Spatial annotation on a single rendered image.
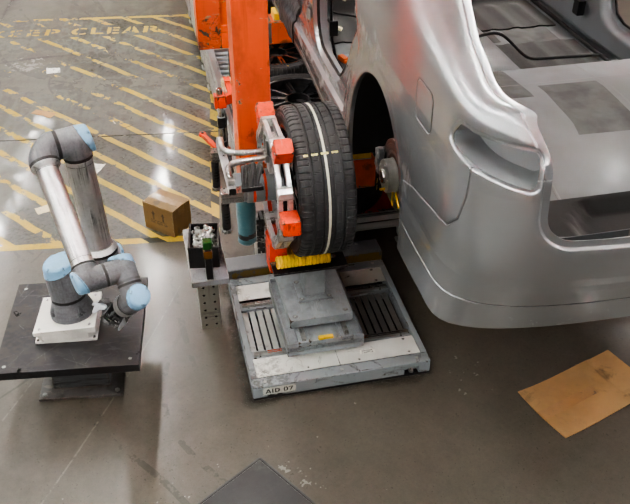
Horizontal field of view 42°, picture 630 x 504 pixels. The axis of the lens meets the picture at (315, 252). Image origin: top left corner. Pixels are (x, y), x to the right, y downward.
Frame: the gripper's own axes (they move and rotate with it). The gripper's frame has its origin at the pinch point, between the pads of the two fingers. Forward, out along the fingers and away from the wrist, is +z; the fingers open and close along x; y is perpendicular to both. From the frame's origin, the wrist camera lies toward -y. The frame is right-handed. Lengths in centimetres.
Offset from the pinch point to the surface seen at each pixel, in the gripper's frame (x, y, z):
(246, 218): 27, -72, -9
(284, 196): 24, -60, -56
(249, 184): 11, -59, -49
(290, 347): 78, -37, -1
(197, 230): 15, -62, 9
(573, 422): 183, -51, -73
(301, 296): 73, -64, 2
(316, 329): 85, -52, -1
